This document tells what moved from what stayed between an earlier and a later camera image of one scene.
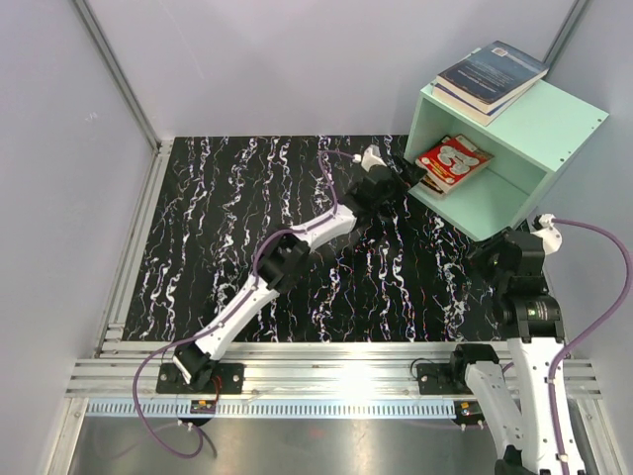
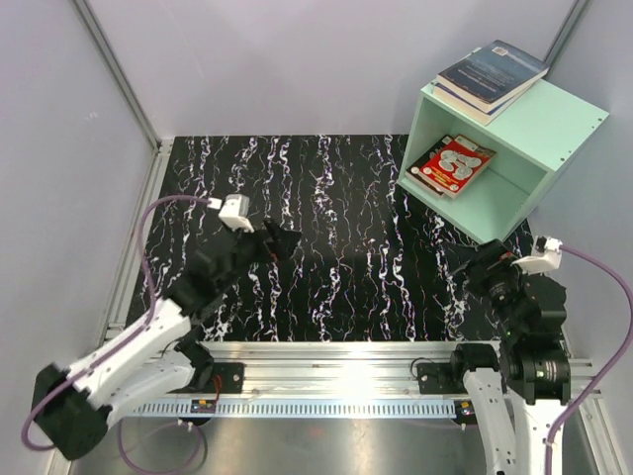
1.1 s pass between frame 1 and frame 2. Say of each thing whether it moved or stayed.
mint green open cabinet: stayed
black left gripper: moved
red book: moved
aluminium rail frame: stayed
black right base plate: stayed
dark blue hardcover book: stayed
